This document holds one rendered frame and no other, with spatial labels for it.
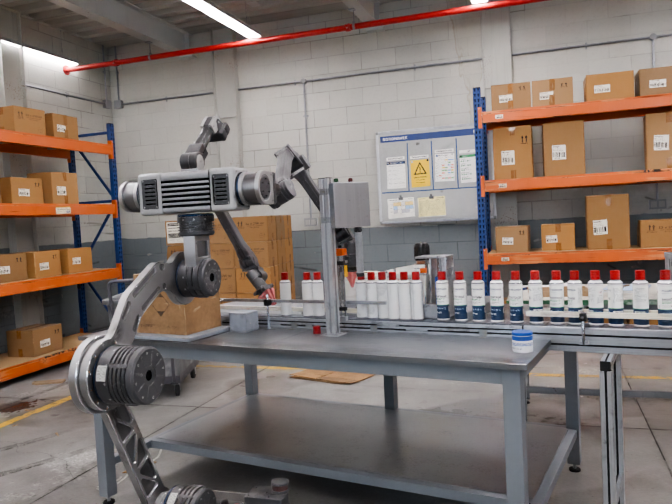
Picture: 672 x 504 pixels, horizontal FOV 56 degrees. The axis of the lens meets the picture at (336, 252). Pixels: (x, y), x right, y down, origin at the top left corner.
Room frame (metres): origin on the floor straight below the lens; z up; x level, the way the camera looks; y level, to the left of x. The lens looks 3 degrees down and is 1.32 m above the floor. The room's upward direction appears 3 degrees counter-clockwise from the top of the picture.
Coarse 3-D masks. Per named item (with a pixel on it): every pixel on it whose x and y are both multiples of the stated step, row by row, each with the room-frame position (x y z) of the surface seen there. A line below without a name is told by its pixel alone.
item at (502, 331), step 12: (228, 324) 3.09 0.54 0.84; (264, 324) 2.99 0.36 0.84; (276, 324) 2.96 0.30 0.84; (288, 324) 2.92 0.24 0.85; (300, 324) 2.88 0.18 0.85; (312, 324) 2.85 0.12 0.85; (324, 324) 2.82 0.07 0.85; (348, 324) 2.77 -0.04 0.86; (360, 324) 2.74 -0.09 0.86; (372, 324) 2.71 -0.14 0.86; (384, 324) 2.69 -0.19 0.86; (396, 324) 2.65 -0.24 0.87; (408, 324) 2.63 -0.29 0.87; (420, 324) 2.60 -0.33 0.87; (432, 324) 2.58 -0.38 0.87; (444, 324) 2.55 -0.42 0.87; (456, 324) 2.53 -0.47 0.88; (468, 324) 2.50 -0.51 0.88; (480, 324) 2.49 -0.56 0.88; (492, 336) 2.46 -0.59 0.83; (504, 336) 2.44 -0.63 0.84
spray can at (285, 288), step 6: (282, 276) 2.97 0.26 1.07; (282, 282) 2.96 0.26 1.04; (288, 282) 2.97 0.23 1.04; (282, 288) 2.96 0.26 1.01; (288, 288) 2.97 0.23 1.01; (282, 294) 2.96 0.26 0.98; (288, 294) 2.97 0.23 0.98; (282, 306) 2.97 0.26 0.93; (288, 306) 2.96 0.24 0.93; (282, 312) 2.97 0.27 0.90; (288, 312) 2.96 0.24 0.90
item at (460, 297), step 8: (456, 272) 2.56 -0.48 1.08; (456, 280) 2.57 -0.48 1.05; (456, 288) 2.56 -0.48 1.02; (464, 288) 2.55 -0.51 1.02; (456, 296) 2.56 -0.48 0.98; (464, 296) 2.55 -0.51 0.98; (456, 304) 2.56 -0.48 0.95; (464, 304) 2.55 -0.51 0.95; (456, 312) 2.56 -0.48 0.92; (464, 312) 2.55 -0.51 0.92; (456, 320) 2.56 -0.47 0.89; (464, 320) 2.55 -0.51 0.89
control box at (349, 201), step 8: (336, 184) 2.64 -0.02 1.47; (344, 184) 2.66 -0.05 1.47; (352, 184) 2.68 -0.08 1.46; (360, 184) 2.69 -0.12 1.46; (368, 184) 2.71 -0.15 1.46; (336, 192) 2.64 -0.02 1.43; (344, 192) 2.66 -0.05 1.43; (352, 192) 2.68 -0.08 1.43; (360, 192) 2.69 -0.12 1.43; (368, 192) 2.71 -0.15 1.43; (336, 200) 2.64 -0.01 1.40; (344, 200) 2.66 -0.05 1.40; (352, 200) 2.68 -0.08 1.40; (360, 200) 2.69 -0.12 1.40; (368, 200) 2.71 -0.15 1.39; (336, 208) 2.64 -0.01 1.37; (344, 208) 2.66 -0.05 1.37; (352, 208) 2.67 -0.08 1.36; (360, 208) 2.69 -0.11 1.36; (368, 208) 2.71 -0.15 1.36; (336, 216) 2.64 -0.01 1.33; (344, 216) 2.66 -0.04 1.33; (352, 216) 2.67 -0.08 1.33; (360, 216) 2.69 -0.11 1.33; (368, 216) 2.71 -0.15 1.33; (336, 224) 2.64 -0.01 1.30; (344, 224) 2.66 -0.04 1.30; (352, 224) 2.67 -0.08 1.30; (360, 224) 2.69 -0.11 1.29; (368, 224) 2.71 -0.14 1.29
